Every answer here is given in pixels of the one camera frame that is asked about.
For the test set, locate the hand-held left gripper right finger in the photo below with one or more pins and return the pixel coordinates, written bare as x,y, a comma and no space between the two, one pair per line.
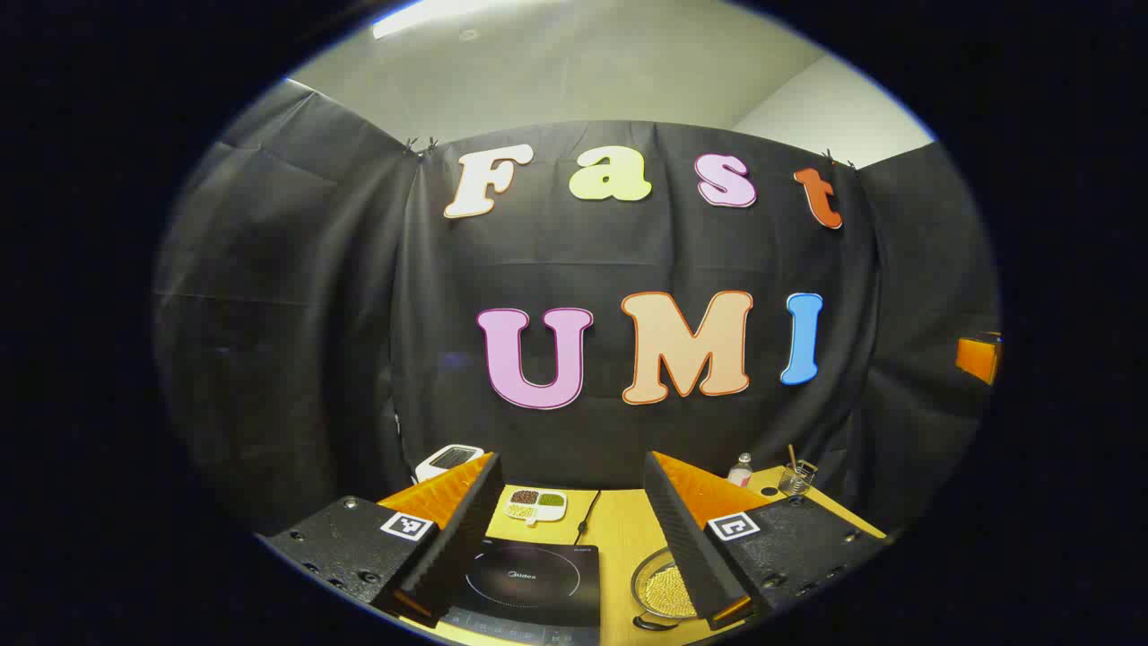
686,547

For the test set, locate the black induction cooktop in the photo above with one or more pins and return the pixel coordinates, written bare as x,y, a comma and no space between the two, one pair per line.
538,583

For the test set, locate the black cloth clip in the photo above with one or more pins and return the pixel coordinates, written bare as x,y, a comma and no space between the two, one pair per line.
836,161
421,146

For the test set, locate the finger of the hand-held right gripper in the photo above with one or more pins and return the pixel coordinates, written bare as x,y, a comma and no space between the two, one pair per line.
978,359

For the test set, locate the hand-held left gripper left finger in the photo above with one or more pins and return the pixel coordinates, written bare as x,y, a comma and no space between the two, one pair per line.
462,538

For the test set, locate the pile of soybeans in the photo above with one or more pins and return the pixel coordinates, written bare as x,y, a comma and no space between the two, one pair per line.
673,592

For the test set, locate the white toaster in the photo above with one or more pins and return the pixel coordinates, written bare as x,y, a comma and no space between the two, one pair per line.
444,462

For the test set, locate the clear bottle with pink label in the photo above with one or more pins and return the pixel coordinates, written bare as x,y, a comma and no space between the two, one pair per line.
740,474

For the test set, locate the white divided bean dish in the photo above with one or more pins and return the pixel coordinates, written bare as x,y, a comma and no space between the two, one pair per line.
536,507

